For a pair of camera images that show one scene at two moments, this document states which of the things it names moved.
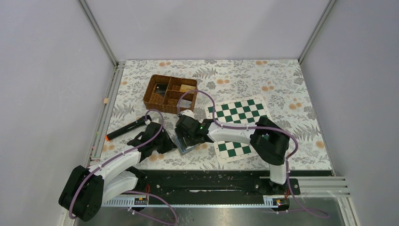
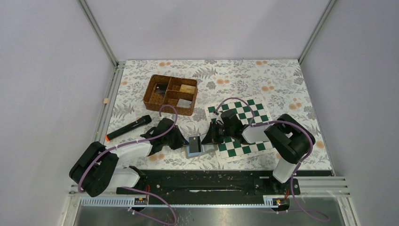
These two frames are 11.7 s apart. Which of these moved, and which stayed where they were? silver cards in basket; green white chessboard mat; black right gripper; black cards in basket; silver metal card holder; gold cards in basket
Moved: black right gripper; silver metal card holder
Stayed: green white chessboard mat; gold cards in basket; silver cards in basket; black cards in basket
